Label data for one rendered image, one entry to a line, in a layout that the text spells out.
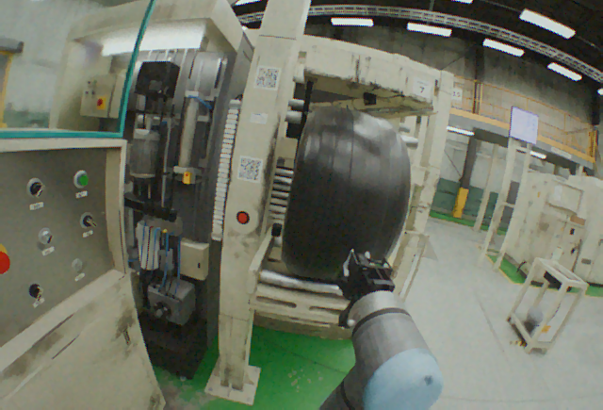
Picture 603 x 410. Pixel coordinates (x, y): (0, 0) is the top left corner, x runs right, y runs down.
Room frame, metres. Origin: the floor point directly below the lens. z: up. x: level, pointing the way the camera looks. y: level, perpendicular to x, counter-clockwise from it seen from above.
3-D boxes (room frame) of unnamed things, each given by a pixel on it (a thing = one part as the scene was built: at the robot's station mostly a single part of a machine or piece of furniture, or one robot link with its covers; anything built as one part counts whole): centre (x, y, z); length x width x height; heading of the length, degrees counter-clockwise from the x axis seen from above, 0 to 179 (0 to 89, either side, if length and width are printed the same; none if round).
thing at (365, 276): (0.34, -0.15, 1.10); 0.12 x 0.08 x 0.09; 179
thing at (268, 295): (0.62, -0.09, 0.84); 0.36 x 0.09 x 0.06; 89
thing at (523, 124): (2.75, -3.53, 2.60); 0.60 x 0.05 x 0.55; 69
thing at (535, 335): (1.06, -2.64, 0.40); 0.60 x 0.35 x 0.80; 159
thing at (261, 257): (0.76, 0.09, 0.90); 0.40 x 0.03 x 0.10; 179
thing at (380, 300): (0.25, -0.15, 1.09); 0.10 x 0.05 x 0.09; 89
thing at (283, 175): (1.14, 0.13, 1.05); 0.20 x 0.15 x 0.30; 89
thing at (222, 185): (0.71, 0.25, 1.19); 0.05 x 0.04 x 0.48; 179
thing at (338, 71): (1.05, -0.22, 1.71); 0.61 x 0.25 x 0.15; 89
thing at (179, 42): (0.77, 0.78, 1.66); 0.60 x 0.03 x 0.03; 89
